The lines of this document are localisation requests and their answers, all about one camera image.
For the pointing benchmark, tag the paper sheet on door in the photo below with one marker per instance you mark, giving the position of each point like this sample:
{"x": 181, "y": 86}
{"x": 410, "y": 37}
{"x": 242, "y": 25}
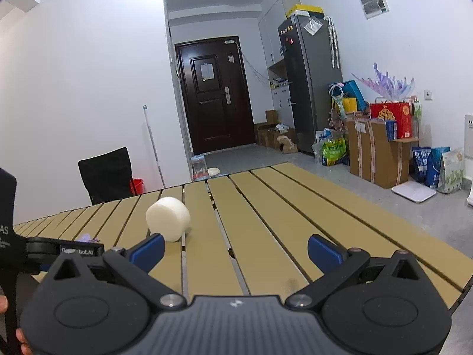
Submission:
{"x": 207, "y": 71}

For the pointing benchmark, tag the dark brown door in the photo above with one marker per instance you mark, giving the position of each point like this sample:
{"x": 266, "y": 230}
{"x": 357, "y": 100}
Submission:
{"x": 210, "y": 118}

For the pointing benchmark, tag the white bowl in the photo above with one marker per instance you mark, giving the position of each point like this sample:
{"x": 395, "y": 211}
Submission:
{"x": 213, "y": 172}

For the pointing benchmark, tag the red gift box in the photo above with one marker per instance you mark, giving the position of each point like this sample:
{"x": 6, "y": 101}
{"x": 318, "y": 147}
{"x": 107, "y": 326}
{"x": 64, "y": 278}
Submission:
{"x": 391, "y": 116}

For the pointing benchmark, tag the wall electrical panel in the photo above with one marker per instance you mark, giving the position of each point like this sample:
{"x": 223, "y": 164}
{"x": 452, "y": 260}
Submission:
{"x": 373, "y": 2}

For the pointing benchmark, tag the blue gift bag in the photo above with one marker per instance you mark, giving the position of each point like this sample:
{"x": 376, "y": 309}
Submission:
{"x": 353, "y": 90}

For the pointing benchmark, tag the open small cardboard boxes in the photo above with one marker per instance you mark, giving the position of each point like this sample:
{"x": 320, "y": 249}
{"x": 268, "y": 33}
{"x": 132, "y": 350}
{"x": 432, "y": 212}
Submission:
{"x": 268, "y": 135}

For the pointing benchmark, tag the yellow gift bag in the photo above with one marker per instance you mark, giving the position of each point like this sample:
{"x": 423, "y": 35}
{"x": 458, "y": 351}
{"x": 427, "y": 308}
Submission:
{"x": 349, "y": 105}

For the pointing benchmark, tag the purple cloth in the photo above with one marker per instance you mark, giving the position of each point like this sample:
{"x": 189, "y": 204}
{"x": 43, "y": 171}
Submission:
{"x": 87, "y": 237}

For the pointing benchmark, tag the white and green pet food bag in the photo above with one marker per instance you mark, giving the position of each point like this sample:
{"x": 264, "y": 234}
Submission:
{"x": 452, "y": 173}

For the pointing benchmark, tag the white base cabinet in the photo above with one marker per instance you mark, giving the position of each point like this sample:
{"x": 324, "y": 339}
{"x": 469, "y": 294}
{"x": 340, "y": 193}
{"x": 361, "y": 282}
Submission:
{"x": 282, "y": 105}

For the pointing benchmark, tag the black chair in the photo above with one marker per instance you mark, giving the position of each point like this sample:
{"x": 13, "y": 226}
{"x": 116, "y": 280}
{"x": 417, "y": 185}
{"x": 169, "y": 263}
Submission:
{"x": 105, "y": 177}

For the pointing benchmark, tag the red bucket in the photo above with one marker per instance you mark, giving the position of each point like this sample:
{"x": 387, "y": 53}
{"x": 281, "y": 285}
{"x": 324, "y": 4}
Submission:
{"x": 136, "y": 186}

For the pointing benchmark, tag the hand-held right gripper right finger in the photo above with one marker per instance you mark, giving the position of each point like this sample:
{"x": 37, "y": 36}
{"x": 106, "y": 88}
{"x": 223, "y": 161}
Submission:
{"x": 325, "y": 251}

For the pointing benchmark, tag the blue pet food bag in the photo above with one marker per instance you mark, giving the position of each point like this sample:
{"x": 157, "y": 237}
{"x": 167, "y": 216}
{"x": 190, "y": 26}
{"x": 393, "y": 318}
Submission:
{"x": 436, "y": 170}
{"x": 421, "y": 164}

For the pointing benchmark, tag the yellow box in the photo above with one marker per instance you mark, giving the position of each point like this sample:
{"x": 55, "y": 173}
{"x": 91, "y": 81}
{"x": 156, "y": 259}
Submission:
{"x": 305, "y": 10}

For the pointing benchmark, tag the purple paper decoration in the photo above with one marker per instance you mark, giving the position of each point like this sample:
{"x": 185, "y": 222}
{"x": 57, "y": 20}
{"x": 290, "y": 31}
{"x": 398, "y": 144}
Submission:
{"x": 384, "y": 83}

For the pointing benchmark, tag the white bathroom scale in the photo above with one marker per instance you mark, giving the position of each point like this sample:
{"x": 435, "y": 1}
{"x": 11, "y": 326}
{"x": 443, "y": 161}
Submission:
{"x": 414, "y": 193}

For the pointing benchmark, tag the wall socket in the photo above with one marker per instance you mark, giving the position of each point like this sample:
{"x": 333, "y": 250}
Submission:
{"x": 428, "y": 94}

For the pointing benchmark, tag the small blue box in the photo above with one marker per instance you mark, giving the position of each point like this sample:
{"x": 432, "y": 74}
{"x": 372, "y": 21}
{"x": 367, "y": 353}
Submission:
{"x": 392, "y": 130}

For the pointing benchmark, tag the clear plastic container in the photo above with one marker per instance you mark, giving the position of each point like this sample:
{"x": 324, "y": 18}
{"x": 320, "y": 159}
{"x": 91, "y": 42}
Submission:
{"x": 198, "y": 168}

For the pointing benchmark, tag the clear plastic bag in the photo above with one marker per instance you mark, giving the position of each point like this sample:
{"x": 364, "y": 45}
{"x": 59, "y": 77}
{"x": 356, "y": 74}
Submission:
{"x": 312, "y": 26}

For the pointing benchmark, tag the person's left hand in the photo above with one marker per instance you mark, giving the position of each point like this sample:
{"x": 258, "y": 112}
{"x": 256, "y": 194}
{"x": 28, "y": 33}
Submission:
{"x": 23, "y": 340}

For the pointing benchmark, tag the beige cat scratcher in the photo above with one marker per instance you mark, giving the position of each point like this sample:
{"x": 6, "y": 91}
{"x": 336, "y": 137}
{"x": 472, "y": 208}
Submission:
{"x": 288, "y": 145}

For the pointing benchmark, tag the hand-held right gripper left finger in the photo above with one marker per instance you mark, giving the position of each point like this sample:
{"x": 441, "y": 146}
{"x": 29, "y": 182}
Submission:
{"x": 149, "y": 249}

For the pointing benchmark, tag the grey refrigerator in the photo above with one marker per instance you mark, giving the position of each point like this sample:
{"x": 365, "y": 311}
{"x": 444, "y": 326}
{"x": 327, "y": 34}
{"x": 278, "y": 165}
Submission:
{"x": 310, "y": 92}

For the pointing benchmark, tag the white wall cabinet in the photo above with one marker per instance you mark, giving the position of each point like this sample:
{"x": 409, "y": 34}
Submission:
{"x": 271, "y": 33}

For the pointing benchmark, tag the white foam cylinder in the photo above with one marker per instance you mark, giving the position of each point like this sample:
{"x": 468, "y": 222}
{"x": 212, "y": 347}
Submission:
{"x": 168, "y": 218}

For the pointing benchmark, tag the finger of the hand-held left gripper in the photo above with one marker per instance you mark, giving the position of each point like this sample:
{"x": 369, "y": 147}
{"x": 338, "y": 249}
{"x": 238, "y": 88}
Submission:
{"x": 48, "y": 251}

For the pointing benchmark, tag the large cardboard box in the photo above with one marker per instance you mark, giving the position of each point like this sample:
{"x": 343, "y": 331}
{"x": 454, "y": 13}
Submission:
{"x": 373, "y": 159}

